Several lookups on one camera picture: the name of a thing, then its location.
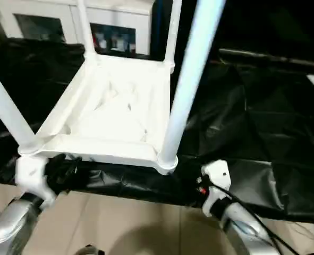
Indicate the white plastic table top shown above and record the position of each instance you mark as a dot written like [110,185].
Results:
[114,119]

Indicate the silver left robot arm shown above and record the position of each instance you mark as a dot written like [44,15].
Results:
[8,225]

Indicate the black left robot foot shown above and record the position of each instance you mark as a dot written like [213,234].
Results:
[89,250]

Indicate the small white jar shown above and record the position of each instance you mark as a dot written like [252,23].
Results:
[102,43]

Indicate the white blue carton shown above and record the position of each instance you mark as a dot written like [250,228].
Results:
[117,42]

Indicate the black metal rod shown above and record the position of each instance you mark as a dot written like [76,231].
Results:
[279,59]

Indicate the dark blue hanging cloth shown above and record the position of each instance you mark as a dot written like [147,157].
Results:
[159,26]

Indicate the white glass-door cabinet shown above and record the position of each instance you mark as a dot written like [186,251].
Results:
[114,13]

